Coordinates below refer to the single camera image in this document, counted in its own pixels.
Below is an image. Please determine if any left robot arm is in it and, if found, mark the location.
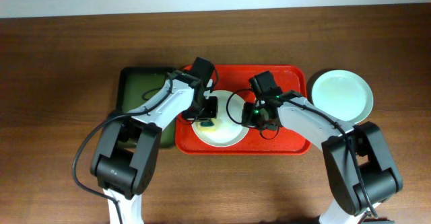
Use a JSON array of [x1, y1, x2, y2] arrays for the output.
[[90, 69, 217, 223]]

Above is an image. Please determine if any light green plate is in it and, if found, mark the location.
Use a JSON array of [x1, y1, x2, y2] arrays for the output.
[[310, 69, 374, 124]]

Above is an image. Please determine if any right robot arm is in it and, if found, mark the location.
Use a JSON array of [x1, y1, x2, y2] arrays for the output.
[[241, 91, 403, 223]]

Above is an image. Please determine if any cream white plate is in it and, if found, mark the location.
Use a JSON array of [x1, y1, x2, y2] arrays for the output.
[[192, 90, 248, 147]]

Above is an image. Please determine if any yellow green scrub sponge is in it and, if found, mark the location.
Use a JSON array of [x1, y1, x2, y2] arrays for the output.
[[199, 118, 218, 131]]

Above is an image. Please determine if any dark green water tray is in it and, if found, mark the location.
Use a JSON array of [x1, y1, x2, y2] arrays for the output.
[[115, 67, 176, 149]]

